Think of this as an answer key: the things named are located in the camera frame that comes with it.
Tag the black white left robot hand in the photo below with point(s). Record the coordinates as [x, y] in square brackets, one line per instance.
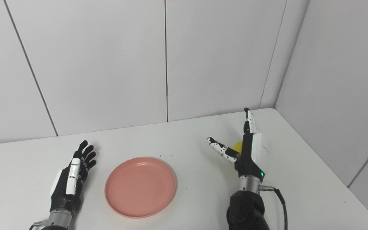
[61, 191]

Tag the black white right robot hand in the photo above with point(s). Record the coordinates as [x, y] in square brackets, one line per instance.
[251, 156]

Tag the yellow lemon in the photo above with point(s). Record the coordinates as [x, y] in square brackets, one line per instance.
[237, 146]

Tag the pink round plate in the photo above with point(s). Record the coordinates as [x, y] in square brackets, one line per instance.
[141, 187]

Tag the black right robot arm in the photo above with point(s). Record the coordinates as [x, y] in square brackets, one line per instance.
[246, 207]

